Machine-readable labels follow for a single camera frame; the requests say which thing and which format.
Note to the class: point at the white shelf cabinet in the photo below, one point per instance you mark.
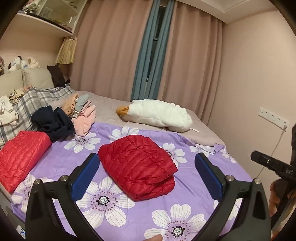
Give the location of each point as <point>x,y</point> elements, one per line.
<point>46,14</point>

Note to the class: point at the grey garment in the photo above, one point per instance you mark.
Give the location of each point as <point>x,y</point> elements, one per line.
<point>82,102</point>

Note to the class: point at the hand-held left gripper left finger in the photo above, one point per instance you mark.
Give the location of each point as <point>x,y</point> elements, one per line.
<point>85,176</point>

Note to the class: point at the dark red puffer jacket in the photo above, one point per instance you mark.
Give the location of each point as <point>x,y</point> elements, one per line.
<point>136,162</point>

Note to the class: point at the white wall socket strip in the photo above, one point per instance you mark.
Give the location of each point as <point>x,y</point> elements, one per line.
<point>272,117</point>

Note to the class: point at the tan printed garment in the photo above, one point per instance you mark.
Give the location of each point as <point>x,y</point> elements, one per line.
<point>69,104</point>

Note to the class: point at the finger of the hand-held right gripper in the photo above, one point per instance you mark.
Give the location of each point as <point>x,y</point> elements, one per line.
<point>263,160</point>

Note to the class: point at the dark brown pillow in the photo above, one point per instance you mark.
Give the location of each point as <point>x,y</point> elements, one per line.
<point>57,75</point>

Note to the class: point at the beige plush toy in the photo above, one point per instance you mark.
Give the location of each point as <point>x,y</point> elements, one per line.
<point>30,62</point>

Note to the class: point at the purple floral bedsheet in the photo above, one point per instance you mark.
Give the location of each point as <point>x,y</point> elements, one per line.
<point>185,190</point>

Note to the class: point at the black and white plush dog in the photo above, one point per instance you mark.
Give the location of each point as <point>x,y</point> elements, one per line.
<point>15,62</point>

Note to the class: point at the person's left hand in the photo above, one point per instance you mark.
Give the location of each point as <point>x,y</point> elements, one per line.
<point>157,238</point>

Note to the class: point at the white goose plush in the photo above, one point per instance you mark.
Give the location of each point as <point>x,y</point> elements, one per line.
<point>159,113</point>

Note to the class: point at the white printed garment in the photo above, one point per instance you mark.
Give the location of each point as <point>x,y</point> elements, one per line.
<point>7,111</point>

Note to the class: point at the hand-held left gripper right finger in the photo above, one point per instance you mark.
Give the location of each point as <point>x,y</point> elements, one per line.
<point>208,176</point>

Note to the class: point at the pink curtain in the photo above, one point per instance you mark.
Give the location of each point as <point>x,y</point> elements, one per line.
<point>192,69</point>
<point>111,51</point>

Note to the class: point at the beige headboard cushion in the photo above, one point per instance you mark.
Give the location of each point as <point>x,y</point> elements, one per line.
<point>38,77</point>
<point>10,82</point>

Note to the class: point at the person's right hand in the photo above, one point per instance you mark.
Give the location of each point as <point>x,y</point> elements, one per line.
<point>275,197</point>

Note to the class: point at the yellow pleated cloth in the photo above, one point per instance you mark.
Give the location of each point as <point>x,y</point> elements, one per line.
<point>67,51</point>

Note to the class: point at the bright red folded puffer jacket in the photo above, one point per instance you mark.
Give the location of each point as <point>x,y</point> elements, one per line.
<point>20,155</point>

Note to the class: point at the grey bed base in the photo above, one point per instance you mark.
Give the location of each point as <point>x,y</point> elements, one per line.
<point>9,208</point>

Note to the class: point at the grey plaid quilt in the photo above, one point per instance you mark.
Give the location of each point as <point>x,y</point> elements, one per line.
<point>30,102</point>

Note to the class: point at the pink clothes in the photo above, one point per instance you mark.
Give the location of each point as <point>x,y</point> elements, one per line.
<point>84,125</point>

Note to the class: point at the blue-grey curtain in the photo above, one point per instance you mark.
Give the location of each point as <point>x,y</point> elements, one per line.
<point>143,69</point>

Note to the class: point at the navy blue garment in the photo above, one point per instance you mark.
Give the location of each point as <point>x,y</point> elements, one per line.
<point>55,125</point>

